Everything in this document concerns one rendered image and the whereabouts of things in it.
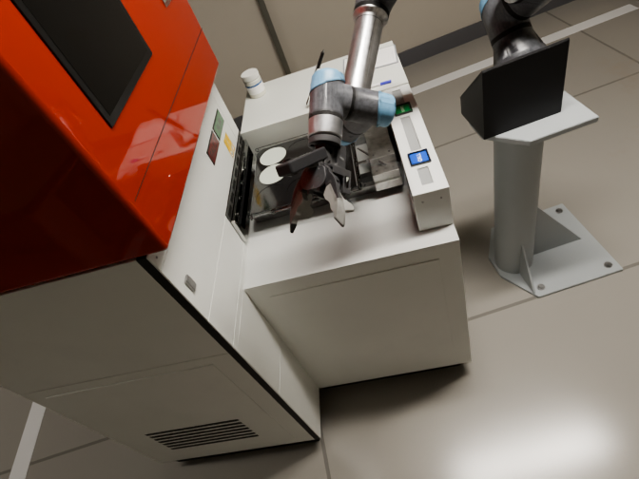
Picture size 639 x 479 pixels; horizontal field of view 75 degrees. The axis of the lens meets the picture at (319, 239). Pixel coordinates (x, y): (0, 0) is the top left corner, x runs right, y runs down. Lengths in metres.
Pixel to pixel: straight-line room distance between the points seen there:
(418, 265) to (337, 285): 0.24
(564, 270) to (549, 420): 0.66
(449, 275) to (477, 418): 0.70
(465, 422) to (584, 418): 0.40
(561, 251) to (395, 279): 1.11
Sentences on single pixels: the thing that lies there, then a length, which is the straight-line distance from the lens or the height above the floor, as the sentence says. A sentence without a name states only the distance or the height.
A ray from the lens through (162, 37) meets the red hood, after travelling 1.17.
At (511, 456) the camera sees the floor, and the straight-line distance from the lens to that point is 1.78.
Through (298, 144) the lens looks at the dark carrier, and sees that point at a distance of 1.54.
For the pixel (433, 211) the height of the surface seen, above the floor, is 0.89.
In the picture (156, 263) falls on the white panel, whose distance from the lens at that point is 0.90.
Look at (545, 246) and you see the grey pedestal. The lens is 2.16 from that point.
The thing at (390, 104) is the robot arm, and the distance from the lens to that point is 0.99.
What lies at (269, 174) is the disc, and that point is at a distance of 1.46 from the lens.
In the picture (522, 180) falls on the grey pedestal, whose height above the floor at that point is 0.58.
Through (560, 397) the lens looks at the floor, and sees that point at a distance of 1.86.
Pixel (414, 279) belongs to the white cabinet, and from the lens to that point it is 1.27.
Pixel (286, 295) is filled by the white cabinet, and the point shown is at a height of 0.75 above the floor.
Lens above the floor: 1.72
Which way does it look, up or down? 45 degrees down
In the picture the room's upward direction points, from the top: 25 degrees counter-clockwise
